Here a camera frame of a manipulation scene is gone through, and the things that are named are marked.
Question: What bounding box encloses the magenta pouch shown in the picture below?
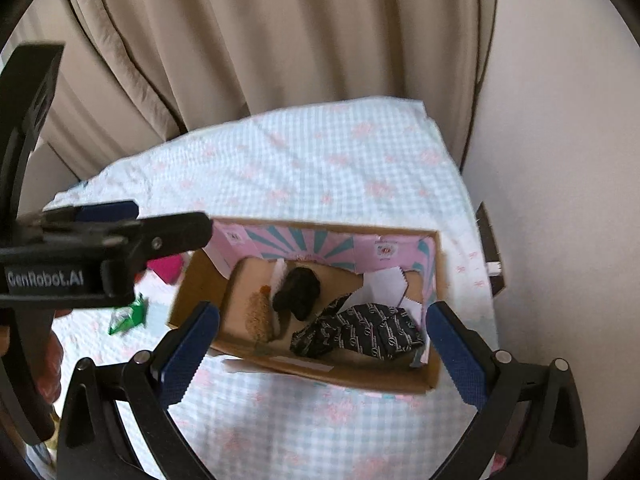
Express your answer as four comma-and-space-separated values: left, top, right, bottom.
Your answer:
146, 254, 184, 285

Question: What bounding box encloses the brown hedgehog plush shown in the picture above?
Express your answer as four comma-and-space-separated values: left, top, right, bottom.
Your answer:
245, 285, 273, 344

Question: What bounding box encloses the white grey sock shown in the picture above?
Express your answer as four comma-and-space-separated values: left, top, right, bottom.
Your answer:
269, 259, 288, 300

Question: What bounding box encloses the black sock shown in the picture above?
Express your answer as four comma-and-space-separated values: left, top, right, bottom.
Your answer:
272, 266, 321, 322

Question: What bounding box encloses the black printed cloth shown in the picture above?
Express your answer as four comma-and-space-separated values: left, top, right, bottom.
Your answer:
290, 295, 425, 361

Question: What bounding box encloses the person's left hand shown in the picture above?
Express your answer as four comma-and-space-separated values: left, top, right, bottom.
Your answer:
1, 309, 73, 405

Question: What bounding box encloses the green packet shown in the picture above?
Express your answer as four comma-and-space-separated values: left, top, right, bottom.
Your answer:
108, 295, 149, 335

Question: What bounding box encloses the beige curtain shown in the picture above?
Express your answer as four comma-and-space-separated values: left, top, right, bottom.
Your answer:
1, 0, 497, 178

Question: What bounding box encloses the white paper in box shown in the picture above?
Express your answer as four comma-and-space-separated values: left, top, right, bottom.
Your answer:
342, 266, 423, 327

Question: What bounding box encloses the cardboard box with pink lining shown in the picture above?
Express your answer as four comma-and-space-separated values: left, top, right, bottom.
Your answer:
168, 217, 444, 394

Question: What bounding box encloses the light blue checkered bedsheet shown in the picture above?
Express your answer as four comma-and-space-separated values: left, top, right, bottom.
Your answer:
47, 98, 497, 479

